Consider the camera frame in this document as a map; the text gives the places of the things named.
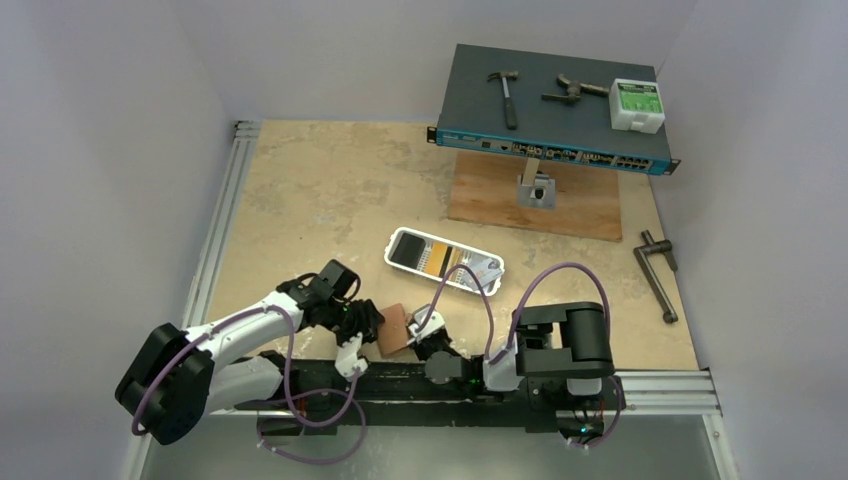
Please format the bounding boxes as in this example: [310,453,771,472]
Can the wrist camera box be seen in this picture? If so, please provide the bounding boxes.
[406,304,445,346]
[334,333,369,380]

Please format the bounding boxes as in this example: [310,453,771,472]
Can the blue network switch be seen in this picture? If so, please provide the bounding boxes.
[427,44,680,176]

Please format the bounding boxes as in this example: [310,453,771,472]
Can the silver VIP card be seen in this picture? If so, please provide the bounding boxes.
[462,258,504,291]

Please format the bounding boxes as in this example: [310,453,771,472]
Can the grey metal stand bracket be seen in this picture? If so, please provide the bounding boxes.
[516,158,556,210]

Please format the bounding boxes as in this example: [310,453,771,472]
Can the gold magnetic stripe card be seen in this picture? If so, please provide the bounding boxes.
[424,243,464,279]

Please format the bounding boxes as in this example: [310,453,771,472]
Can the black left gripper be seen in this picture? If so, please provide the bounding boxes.
[321,299,383,358]

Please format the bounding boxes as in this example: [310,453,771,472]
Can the small hammer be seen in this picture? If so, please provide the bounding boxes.
[487,70,519,130]

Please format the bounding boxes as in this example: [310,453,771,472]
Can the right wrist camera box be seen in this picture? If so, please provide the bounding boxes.
[406,304,445,346]

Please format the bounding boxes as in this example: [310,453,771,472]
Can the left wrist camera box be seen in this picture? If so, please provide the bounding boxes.
[334,333,369,380]

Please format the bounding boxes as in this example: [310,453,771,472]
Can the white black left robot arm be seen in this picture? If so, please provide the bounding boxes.
[115,260,385,445]

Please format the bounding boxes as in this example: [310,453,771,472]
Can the plywood board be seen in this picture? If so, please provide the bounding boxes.
[447,151,623,242]

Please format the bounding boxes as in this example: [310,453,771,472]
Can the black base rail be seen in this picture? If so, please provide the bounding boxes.
[226,359,626,440]

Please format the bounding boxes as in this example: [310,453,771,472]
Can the tan leather card holder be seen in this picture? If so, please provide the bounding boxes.
[377,303,409,358]

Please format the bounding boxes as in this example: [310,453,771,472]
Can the aluminium frame rails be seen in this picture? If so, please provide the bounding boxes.
[125,120,738,479]

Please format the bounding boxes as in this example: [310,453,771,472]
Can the white green electrical box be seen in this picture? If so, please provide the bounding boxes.
[609,78,665,134]

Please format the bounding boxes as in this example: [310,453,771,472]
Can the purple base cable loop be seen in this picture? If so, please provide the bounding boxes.
[255,381,371,466]

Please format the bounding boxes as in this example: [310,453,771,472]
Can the white plastic basket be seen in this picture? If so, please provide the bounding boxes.
[383,227,506,296]

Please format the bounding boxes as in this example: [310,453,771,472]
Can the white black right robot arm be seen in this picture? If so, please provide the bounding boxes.
[408,301,615,407]

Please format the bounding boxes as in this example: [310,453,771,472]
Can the metal crank handle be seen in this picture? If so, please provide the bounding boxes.
[633,230,679,324]

